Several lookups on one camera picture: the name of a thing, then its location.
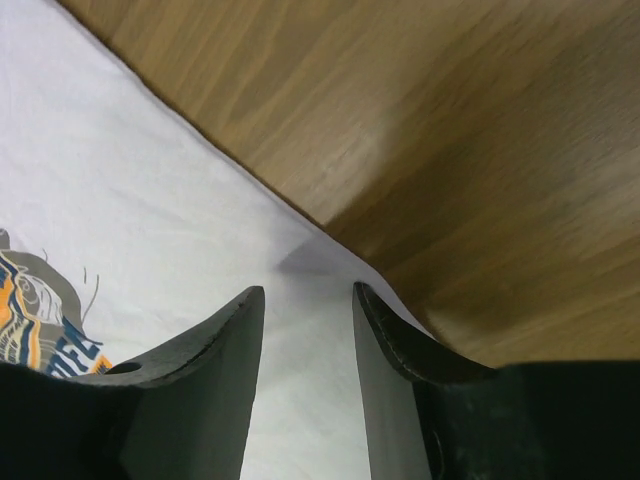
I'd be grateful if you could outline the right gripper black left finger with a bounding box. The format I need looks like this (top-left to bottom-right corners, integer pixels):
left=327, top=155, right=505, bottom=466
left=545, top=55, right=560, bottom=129
left=1, top=286, right=265, bottom=479

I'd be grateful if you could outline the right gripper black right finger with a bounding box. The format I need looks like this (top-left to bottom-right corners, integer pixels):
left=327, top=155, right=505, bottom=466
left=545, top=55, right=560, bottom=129
left=352, top=282, right=639, bottom=479

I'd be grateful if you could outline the white printed tank top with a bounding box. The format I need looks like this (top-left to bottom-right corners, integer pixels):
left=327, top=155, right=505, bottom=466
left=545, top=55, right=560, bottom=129
left=1, top=1, right=421, bottom=479

